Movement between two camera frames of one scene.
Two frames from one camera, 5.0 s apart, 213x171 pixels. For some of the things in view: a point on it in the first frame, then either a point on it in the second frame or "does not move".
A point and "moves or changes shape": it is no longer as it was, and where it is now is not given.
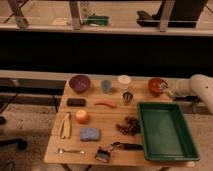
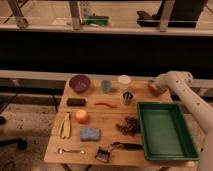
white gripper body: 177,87 → 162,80
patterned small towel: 163,85 moves or changes shape
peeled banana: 66,127 does not move
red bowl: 154,87 does not move
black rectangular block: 76,102 does not move
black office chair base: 21,144 does not move
